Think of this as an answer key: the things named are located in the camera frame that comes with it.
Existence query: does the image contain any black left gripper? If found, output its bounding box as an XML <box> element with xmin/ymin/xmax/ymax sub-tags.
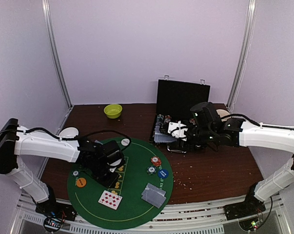
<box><xmin>90</xmin><ymin>160</ymin><xmax>120</xmax><ymax>189</ymax></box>

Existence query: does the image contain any white dealer button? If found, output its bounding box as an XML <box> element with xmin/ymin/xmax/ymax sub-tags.
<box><xmin>121</xmin><ymin>138</ymin><xmax>131</xmax><ymax>147</ymax></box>

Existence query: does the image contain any green white small chip stack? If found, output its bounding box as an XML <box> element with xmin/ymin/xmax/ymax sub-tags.
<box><xmin>72</xmin><ymin>170</ymin><xmax>80</xmax><ymax>178</ymax></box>

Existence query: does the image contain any orange big blind button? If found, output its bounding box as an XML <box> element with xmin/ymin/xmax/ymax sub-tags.
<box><xmin>76</xmin><ymin>177</ymin><xmax>87</xmax><ymax>188</ymax></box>

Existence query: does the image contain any ten of diamonds card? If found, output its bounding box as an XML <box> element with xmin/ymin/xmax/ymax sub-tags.
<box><xmin>98</xmin><ymin>190</ymin><xmax>122</xmax><ymax>210</ymax></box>

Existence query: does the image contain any blue playing card deck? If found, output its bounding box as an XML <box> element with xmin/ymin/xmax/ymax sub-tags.
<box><xmin>153</xmin><ymin>125</ymin><xmax>176</xmax><ymax>143</ymax></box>

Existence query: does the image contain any red cream poker chip stack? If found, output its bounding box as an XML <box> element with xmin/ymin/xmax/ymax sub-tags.
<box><xmin>151</xmin><ymin>156</ymin><xmax>161</xmax><ymax>167</ymax></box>

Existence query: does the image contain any blue small blind button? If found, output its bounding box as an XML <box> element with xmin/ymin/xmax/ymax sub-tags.
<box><xmin>157</xmin><ymin>169</ymin><xmax>169</xmax><ymax>179</ymax></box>

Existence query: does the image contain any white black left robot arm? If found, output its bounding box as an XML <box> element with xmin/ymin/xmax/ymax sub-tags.
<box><xmin>0</xmin><ymin>118</ymin><xmax>125</xmax><ymax>216</ymax></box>

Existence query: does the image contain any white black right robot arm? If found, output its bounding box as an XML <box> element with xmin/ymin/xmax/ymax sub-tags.
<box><xmin>164</xmin><ymin>146</ymin><xmax>292</xmax><ymax>204</ymax></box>

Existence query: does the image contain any white patterned ceramic mug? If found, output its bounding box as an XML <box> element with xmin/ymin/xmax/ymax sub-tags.
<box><xmin>216</xmin><ymin>109</ymin><xmax>230</xmax><ymax>121</ymax></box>

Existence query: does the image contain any black poker chip case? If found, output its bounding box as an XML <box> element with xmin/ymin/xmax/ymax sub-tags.
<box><xmin>150</xmin><ymin>78</ymin><xmax>210</xmax><ymax>146</ymax></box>

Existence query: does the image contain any orange white bowl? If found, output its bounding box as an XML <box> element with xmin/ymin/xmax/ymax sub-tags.
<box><xmin>59</xmin><ymin>127</ymin><xmax>79</xmax><ymax>138</ymax></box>

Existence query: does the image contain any lime green plastic bowl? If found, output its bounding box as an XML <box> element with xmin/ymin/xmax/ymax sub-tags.
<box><xmin>103</xmin><ymin>104</ymin><xmax>123</xmax><ymax>119</ymax></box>

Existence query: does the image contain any round green poker mat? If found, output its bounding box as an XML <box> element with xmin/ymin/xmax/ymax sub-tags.
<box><xmin>67</xmin><ymin>138</ymin><xmax>174</xmax><ymax>230</ymax></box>

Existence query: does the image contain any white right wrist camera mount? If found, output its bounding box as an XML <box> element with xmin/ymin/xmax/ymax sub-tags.
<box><xmin>168</xmin><ymin>121</ymin><xmax>188</xmax><ymax>141</ymax></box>

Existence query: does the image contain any silver case handle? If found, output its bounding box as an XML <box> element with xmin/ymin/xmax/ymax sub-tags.
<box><xmin>167</xmin><ymin>146</ymin><xmax>187</xmax><ymax>154</ymax></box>

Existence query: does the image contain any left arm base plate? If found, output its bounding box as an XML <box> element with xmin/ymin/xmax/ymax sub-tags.
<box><xmin>35</xmin><ymin>202</ymin><xmax>77</xmax><ymax>221</ymax></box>

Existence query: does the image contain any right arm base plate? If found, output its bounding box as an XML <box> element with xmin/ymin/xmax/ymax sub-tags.
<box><xmin>224</xmin><ymin>201</ymin><xmax>266</xmax><ymax>220</ymax></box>

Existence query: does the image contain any silver aluminium frame post right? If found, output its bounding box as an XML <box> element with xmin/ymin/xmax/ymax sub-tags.
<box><xmin>226</xmin><ymin>0</ymin><xmax>257</xmax><ymax>112</ymax></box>

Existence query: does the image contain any silver aluminium frame post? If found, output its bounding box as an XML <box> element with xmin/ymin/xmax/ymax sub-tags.
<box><xmin>226</xmin><ymin>0</ymin><xmax>257</xmax><ymax>112</ymax></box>
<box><xmin>41</xmin><ymin>0</ymin><xmax>72</xmax><ymax>108</ymax></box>

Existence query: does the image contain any silver aluminium frame post left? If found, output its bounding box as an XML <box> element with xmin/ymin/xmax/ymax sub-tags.
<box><xmin>41</xmin><ymin>0</ymin><xmax>72</xmax><ymax>108</ymax></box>

